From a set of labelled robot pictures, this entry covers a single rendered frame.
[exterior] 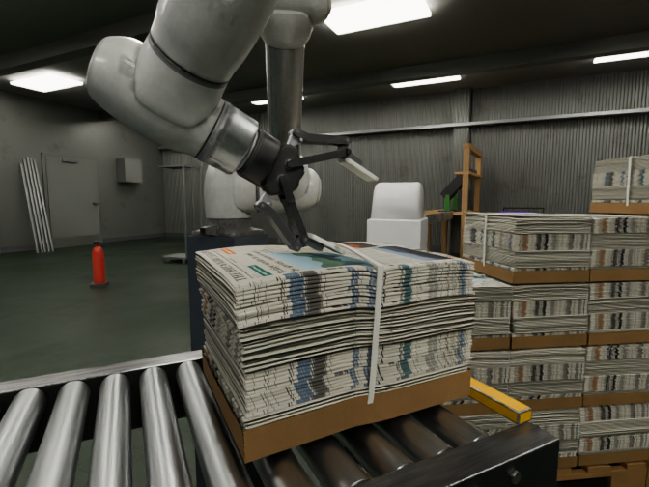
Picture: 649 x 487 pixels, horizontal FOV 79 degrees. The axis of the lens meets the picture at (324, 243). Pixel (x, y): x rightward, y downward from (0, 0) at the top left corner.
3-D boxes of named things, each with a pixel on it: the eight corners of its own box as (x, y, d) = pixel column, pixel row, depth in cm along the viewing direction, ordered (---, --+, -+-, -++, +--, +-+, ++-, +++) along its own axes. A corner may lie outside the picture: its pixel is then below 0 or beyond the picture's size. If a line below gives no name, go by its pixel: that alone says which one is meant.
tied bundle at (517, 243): (460, 267, 172) (462, 214, 169) (522, 266, 175) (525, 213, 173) (511, 285, 134) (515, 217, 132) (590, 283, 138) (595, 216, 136)
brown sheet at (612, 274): (524, 264, 175) (524, 254, 175) (584, 263, 178) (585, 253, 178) (589, 281, 138) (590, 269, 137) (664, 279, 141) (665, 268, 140)
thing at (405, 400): (373, 339, 90) (373, 321, 89) (471, 394, 64) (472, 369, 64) (308, 351, 82) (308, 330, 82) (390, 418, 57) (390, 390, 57)
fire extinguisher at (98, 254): (97, 289, 498) (94, 243, 491) (83, 287, 509) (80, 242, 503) (115, 285, 520) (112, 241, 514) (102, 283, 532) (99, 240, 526)
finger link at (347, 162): (336, 161, 66) (338, 157, 66) (367, 182, 69) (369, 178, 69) (345, 160, 64) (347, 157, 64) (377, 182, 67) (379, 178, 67)
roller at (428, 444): (300, 335, 92) (290, 355, 91) (448, 449, 50) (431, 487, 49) (317, 343, 94) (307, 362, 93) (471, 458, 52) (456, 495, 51)
